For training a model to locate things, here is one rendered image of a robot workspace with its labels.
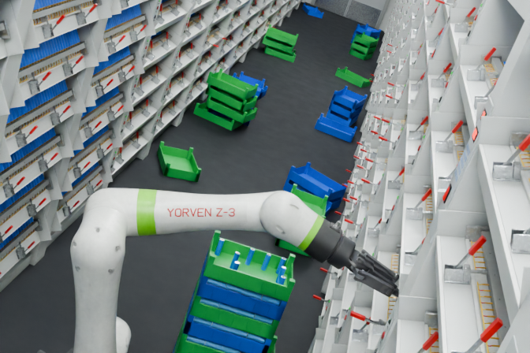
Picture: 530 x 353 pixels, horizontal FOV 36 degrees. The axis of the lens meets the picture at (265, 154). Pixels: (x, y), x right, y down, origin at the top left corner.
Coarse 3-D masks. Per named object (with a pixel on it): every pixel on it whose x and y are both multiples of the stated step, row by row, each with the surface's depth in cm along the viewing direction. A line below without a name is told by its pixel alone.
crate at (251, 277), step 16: (208, 256) 277; (224, 256) 289; (240, 256) 292; (256, 256) 292; (272, 256) 292; (208, 272) 273; (224, 272) 272; (240, 272) 272; (256, 272) 287; (272, 272) 290; (288, 272) 292; (256, 288) 274; (272, 288) 274; (288, 288) 274
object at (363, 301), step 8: (360, 296) 233; (368, 296) 232; (360, 304) 234; (368, 304) 233; (360, 312) 231; (368, 312) 231; (352, 320) 227; (360, 320) 227; (352, 328) 222; (360, 328) 222; (368, 328) 222; (352, 336) 216; (360, 336) 216; (368, 336) 217; (352, 344) 214; (360, 344) 214; (352, 352) 211; (360, 352) 211
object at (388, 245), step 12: (384, 240) 226; (396, 240) 226; (384, 252) 227; (396, 252) 227; (384, 264) 220; (384, 300) 200; (372, 312) 194; (384, 312) 194; (372, 324) 189; (372, 336) 184; (372, 348) 179
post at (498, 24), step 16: (496, 0) 202; (480, 16) 204; (496, 16) 203; (512, 16) 203; (480, 32) 205; (496, 32) 204; (512, 32) 204; (448, 96) 211; (448, 112) 213; (464, 112) 212; (416, 160) 220; (400, 208) 223; (400, 224) 224; (368, 288) 232
